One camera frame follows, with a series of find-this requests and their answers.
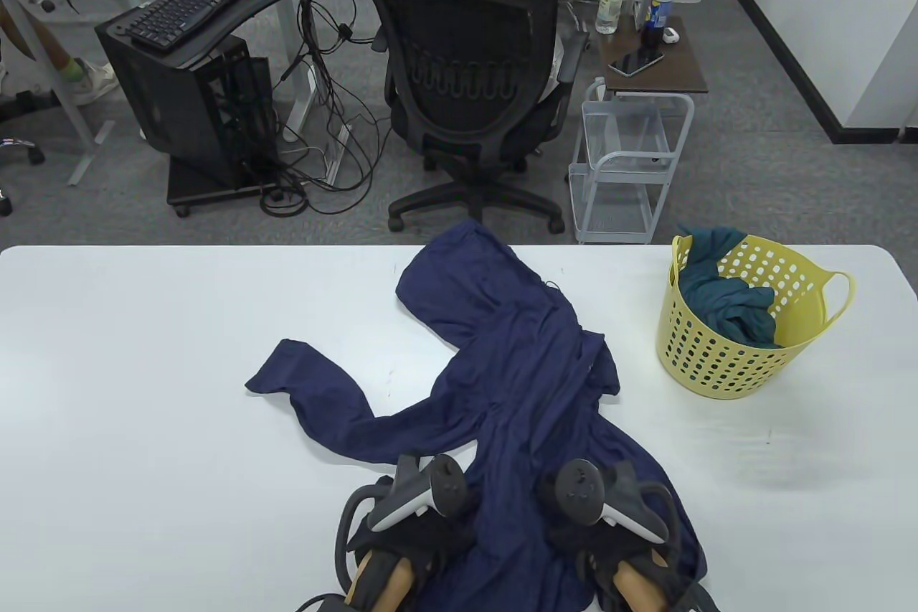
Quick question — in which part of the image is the person's right hand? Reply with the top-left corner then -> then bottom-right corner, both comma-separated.
538,465 -> 678,595

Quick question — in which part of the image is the person's left hand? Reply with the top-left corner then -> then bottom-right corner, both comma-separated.
348,472 -> 478,591

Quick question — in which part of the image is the navy blue clothes jacket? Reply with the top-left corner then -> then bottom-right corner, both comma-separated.
245,220 -> 707,612

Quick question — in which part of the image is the teal zipper clothes jacket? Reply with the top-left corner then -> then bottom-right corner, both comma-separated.
678,227 -> 782,349

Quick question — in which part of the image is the person's right forearm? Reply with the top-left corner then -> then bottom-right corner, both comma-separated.
610,562 -> 671,612

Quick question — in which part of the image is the person's left forearm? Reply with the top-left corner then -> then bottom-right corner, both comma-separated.
344,551 -> 417,609

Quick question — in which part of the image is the grey left hand controller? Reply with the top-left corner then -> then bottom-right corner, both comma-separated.
333,454 -> 473,591

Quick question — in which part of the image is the grey hand controller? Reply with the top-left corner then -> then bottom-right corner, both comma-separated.
556,458 -> 681,570
333,454 -> 473,591

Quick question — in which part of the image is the grey right hand controller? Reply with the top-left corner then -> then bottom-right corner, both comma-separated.
556,458 -> 681,570

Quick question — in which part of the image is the yellow perforated plastic basket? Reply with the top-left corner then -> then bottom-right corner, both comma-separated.
656,232 -> 856,401

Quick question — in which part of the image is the black mesh office chair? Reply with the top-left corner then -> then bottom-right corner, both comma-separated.
361,0 -> 590,234

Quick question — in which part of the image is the black rolling computer platform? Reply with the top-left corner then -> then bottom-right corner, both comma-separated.
166,156 -> 288,217

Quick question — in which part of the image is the black smartphone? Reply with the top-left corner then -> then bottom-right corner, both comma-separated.
608,49 -> 666,77

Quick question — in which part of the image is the brown side table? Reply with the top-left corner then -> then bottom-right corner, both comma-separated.
597,17 -> 709,95

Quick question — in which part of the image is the black computer tower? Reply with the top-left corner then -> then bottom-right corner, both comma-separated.
95,17 -> 277,189

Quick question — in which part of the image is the blue cap soda bottle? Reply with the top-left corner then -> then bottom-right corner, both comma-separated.
640,0 -> 678,47

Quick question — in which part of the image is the chrome chair base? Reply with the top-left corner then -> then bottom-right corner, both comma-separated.
0,135 -> 45,217

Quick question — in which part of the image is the black keyboard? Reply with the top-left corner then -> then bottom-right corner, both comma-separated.
126,0 -> 260,53

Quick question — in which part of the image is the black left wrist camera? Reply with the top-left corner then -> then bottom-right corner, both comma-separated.
294,593 -> 359,612

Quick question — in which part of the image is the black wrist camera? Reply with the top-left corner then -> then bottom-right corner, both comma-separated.
294,593 -> 359,612
674,583 -> 718,612

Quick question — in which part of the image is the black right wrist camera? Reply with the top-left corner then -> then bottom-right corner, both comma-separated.
674,583 -> 718,612

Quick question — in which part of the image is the tangle of black cables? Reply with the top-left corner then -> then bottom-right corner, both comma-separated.
258,0 -> 392,218

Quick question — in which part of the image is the white wire rolling cart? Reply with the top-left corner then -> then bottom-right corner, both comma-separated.
569,77 -> 695,245

